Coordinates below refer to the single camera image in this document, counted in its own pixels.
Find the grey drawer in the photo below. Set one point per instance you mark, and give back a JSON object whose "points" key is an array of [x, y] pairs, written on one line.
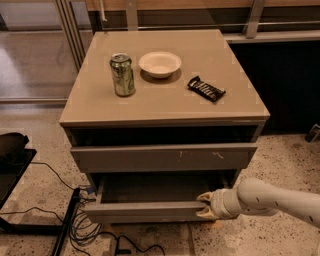
{"points": [[188, 157], [152, 197]]}

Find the green soda can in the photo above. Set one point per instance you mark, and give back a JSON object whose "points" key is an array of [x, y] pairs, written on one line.
{"points": [[122, 74]]}

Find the grey three-drawer cabinet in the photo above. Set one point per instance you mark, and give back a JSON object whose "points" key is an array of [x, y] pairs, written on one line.
{"points": [[163, 111]]}

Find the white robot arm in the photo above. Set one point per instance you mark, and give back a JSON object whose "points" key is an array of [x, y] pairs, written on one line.
{"points": [[255, 218]]}

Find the grey top drawer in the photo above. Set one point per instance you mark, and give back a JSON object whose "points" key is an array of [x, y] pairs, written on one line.
{"points": [[188, 157]]}

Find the black snack bar wrapper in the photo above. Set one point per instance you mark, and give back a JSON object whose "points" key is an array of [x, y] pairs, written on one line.
{"points": [[205, 90]]}

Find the metal railing frame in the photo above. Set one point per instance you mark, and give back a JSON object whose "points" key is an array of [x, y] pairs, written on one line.
{"points": [[241, 21]]}

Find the white bowl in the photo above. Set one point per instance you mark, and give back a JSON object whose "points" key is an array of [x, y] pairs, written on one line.
{"points": [[160, 64]]}

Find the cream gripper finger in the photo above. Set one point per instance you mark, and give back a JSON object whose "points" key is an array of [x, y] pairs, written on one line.
{"points": [[205, 197], [206, 213]]}

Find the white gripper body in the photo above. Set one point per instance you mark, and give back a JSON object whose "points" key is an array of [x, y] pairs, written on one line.
{"points": [[219, 203]]}

